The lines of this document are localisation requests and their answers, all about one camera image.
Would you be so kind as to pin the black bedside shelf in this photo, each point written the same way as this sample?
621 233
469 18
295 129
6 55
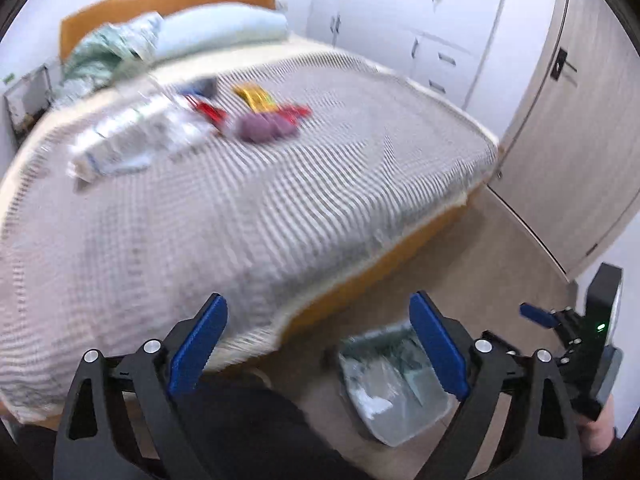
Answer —
27 101

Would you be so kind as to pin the checkered brown white blanket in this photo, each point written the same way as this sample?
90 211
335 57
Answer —
113 264

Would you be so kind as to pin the purple snack wrapper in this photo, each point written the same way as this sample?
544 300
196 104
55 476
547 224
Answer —
264 128

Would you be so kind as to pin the light blue pillow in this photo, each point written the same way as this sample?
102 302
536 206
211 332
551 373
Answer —
217 26

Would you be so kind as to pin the green white crumpled quilt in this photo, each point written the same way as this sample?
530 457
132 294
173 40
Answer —
110 53

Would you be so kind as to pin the transparent lined trash bin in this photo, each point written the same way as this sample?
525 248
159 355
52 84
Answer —
390 362

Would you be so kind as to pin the light wood door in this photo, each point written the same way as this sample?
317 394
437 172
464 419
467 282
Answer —
572 171

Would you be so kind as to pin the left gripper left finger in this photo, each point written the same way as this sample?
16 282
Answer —
95 439

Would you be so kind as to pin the white crumpled tissue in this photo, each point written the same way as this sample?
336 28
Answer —
372 405

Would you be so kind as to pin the blue snack packet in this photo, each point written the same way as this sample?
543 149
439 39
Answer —
205 88

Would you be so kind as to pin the white wardrobe with drawers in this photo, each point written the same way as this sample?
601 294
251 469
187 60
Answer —
437 43

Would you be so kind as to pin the red wrapper beside purple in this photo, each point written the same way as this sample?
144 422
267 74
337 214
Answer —
293 113

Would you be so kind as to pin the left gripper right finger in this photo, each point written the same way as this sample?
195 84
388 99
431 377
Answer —
539 439

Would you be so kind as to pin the red snack wrapper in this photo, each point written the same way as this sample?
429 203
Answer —
215 115

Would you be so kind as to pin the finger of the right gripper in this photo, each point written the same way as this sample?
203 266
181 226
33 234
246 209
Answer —
539 316

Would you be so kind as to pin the yellow snack wrapper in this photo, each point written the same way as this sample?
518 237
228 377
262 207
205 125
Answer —
257 98

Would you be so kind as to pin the person's right hand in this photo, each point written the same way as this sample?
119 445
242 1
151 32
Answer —
596 436

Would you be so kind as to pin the clear plastic christmas bag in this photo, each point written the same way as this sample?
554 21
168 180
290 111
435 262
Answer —
156 127

